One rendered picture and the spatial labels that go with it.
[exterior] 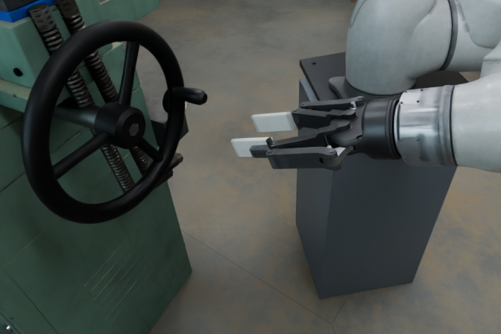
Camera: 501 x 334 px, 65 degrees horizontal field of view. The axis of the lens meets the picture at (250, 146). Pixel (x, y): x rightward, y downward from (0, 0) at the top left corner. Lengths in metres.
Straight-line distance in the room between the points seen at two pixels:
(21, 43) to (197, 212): 1.07
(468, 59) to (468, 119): 0.45
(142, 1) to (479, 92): 0.63
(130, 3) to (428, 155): 0.60
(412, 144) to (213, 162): 1.31
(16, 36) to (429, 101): 0.48
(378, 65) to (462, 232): 0.87
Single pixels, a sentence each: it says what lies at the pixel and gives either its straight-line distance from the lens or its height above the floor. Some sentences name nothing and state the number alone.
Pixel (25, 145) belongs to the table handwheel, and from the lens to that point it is 0.49.
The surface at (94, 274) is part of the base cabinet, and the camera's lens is 0.96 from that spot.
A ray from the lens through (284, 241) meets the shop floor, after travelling 1.40.
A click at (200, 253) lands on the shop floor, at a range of 1.40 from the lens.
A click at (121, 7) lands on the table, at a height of 0.88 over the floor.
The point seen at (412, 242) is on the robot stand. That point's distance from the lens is 1.19.
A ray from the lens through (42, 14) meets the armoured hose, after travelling 0.56.
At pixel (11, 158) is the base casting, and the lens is 0.71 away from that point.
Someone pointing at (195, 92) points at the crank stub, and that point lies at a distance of 0.61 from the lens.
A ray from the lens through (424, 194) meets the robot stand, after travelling 1.04.
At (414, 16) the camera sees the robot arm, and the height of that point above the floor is 0.84.
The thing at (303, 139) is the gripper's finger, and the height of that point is 0.81.
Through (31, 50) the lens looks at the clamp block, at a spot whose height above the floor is 0.93.
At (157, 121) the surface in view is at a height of 0.62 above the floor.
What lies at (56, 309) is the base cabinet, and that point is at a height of 0.41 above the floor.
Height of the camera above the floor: 1.13
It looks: 40 degrees down
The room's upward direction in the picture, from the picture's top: 4 degrees counter-clockwise
